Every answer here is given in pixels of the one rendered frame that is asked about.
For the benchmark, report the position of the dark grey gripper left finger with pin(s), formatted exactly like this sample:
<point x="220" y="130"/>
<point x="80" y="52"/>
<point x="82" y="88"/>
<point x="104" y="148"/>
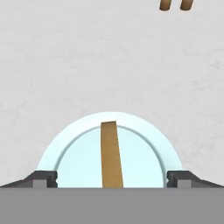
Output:
<point x="40" y="178"/>

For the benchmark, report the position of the pale blue round plate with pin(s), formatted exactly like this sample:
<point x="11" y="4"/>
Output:
<point x="81" y="157"/>

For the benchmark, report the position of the brown wooden cylinder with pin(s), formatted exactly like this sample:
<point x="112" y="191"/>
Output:
<point x="164" y="4"/>
<point x="186" y="4"/>

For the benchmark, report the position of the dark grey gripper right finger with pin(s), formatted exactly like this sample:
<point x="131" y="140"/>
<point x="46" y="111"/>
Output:
<point x="183" y="178"/>

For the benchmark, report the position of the brown bread slice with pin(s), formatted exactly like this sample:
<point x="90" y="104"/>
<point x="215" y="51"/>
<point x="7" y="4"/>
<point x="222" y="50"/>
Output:
<point x="111" y="154"/>

